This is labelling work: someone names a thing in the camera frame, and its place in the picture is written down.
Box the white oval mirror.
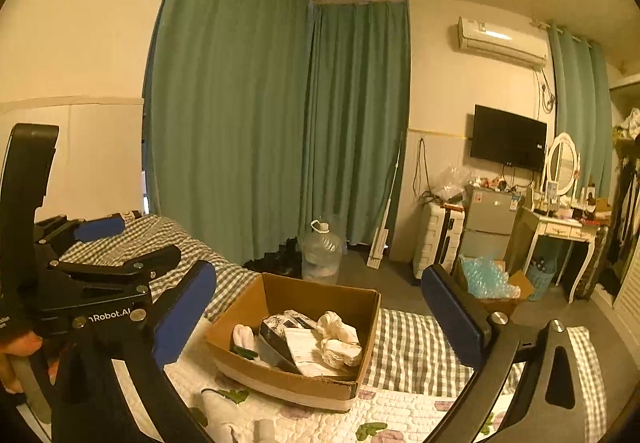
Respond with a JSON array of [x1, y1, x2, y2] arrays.
[[542, 132, 582, 199]]

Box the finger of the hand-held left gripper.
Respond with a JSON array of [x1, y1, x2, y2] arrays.
[[47, 244, 182, 291], [35, 216, 126, 254]]

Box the dark shoes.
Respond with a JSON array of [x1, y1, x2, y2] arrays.
[[245, 237, 303, 276]]

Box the black wall television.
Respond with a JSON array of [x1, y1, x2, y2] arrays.
[[470, 104, 548, 172]]

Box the black and white packet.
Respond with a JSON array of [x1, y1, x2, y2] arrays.
[[259, 308, 321, 374]]

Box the air conditioner power cable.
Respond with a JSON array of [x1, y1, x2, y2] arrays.
[[537, 68, 558, 114]]

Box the white louvred door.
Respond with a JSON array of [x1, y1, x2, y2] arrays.
[[612, 253, 640, 339]]

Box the blue bubble wrap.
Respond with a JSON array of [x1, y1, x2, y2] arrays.
[[459, 253, 521, 300]]

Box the large clear water bottle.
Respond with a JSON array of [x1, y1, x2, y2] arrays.
[[300, 219, 343, 284]]

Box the white and green plush toy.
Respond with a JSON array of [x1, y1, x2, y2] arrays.
[[231, 324, 258, 359]]

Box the white dressing table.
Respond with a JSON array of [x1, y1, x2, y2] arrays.
[[520, 206, 608, 306]]

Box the black wall cable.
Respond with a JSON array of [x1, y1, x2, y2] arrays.
[[415, 138, 436, 204]]

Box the blue plastic basket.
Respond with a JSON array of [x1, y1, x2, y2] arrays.
[[527, 255, 558, 302]]

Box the white flat mop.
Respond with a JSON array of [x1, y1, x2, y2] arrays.
[[366, 136, 406, 270]]

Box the white soft cloth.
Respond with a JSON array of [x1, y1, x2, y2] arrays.
[[200, 388, 243, 443]]

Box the green curtain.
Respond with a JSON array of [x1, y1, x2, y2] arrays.
[[144, 0, 316, 269], [300, 0, 412, 249], [546, 23, 613, 204]]

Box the hanging clothes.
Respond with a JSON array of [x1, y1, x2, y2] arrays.
[[597, 108, 640, 304]]

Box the cluster of cosmetics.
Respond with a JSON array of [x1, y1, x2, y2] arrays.
[[532, 180, 611, 224]]

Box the white suitcase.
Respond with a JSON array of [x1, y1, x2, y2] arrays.
[[412, 200, 468, 281]]

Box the person's left hand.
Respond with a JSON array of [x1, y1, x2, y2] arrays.
[[0, 330, 43, 394]]

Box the clear plastic bags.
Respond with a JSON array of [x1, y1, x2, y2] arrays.
[[432, 166, 476, 204]]

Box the white air conditioner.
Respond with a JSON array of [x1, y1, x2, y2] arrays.
[[456, 16, 549, 70]]

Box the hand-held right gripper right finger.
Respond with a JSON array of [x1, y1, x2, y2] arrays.
[[420, 264, 587, 443]]

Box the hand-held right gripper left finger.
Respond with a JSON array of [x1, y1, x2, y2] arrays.
[[50, 259, 218, 443]]

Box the brown cardboard box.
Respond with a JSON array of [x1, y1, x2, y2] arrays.
[[205, 272, 382, 414]]

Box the open cardboard carton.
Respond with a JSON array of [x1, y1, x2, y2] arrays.
[[452, 258, 536, 319]]

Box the floral quilted mat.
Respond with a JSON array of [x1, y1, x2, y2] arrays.
[[165, 313, 526, 443]]

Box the grey small fridge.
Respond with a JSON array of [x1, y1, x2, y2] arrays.
[[462, 184, 521, 269]]

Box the cream knitted socks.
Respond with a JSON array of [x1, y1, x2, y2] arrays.
[[316, 310, 363, 369]]

